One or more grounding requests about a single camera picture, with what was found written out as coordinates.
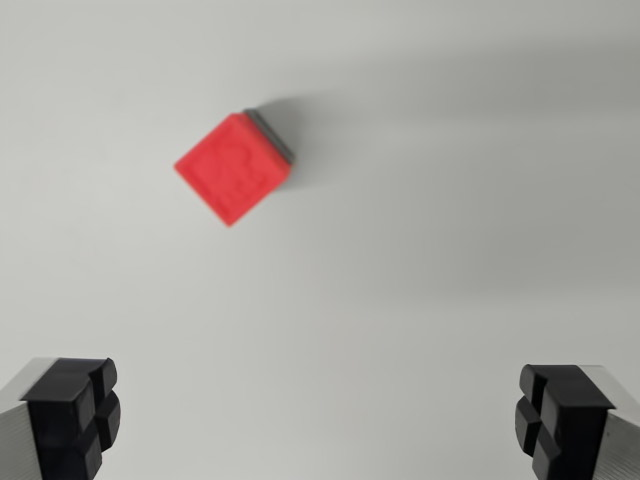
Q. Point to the gripper right finger with silver black pad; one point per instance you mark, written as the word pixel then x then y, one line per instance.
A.
pixel 575 420

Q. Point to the gripper left finger with silver black pad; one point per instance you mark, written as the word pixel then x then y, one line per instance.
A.
pixel 60 415

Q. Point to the red embossed cube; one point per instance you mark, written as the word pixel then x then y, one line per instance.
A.
pixel 230 167

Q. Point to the grey embossed cube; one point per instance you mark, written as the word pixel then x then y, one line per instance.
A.
pixel 274 135

